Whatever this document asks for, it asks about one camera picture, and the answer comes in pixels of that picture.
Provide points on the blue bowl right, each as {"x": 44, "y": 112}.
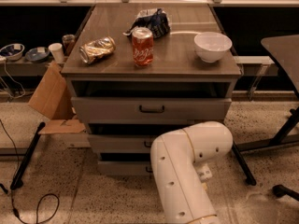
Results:
{"x": 37, "y": 55}

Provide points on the blue bowl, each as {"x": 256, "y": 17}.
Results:
{"x": 37, "y": 55}
{"x": 12, "y": 52}

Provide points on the white bowl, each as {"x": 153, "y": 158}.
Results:
{"x": 211, "y": 46}

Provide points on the blue bowl left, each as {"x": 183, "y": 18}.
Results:
{"x": 12, "y": 52}

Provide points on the grey top drawer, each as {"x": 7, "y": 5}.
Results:
{"x": 116, "y": 110}

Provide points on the black caster foot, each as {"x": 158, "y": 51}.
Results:
{"x": 280, "y": 191}

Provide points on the crushed gold can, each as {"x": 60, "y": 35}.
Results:
{"x": 97, "y": 49}

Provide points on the black right table leg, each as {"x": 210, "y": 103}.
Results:
{"x": 250, "y": 180}

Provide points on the brown glass jar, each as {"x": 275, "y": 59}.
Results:
{"x": 68, "y": 42}

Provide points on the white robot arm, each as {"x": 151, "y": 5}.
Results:
{"x": 178, "y": 160}

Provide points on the brown cardboard box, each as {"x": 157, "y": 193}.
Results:
{"x": 53, "y": 100}

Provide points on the crumpled blue chip bag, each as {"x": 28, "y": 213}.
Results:
{"x": 154, "y": 19}

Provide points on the grey bottom drawer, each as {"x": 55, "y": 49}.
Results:
{"x": 124, "y": 164}

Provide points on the grey drawer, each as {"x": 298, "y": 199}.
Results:
{"x": 120, "y": 143}
{"x": 124, "y": 164}
{"x": 116, "y": 110}

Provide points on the red soda can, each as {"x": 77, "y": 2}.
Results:
{"x": 142, "y": 42}

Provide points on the black left table leg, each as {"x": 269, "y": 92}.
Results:
{"x": 16, "y": 181}

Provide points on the black table leg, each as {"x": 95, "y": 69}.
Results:
{"x": 250, "y": 180}
{"x": 16, "y": 181}

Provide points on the grey drawer cabinet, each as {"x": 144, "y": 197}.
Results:
{"x": 175, "y": 72}

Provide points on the grey middle drawer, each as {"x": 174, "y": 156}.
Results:
{"x": 120, "y": 143}

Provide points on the white paper cup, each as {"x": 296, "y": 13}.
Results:
{"x": 56, "y": 49}

